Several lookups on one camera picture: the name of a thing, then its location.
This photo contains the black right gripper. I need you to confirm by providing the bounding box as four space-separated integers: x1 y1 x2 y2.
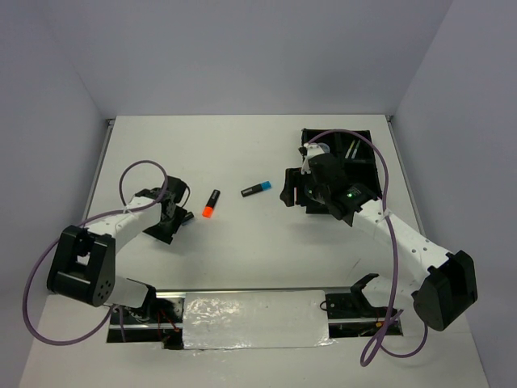
280 167 330 206

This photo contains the orange highlighter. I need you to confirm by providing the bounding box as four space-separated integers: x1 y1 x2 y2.
202 189 221 218

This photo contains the blue highlighter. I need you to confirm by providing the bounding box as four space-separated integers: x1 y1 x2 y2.
241 181 271 197

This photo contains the yellow thin pen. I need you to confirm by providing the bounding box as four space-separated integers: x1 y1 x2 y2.
345 140 355 158

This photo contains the green thin pen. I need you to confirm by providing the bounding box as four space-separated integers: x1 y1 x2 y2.
351 140 361 159

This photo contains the pink highlighter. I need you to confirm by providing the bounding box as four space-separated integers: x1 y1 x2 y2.
181 212 195 226

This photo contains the clear round pin jar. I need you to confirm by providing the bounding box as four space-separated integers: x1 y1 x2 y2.
318 142 330 154

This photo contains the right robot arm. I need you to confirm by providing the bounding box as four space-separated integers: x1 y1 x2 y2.
280 154 478 331

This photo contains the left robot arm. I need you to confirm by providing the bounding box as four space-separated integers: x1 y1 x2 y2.
47 176 190 323

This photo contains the black four-compartment tray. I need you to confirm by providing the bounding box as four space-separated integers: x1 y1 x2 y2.
301 129 382 198

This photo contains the silver foil cover plate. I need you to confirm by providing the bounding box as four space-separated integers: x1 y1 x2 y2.
183 290 332 350

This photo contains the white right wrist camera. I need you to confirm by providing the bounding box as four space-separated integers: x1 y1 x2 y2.
299 143 325 174

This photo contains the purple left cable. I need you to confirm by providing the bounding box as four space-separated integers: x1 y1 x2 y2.
22 160 179 347

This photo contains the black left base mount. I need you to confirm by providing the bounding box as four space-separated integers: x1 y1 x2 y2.
107 297 185 350

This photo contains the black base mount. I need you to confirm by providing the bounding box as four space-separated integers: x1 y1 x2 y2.
107 297 185 350
319 273 387 340

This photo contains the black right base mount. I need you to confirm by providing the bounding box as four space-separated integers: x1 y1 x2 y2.
319 273 387 340

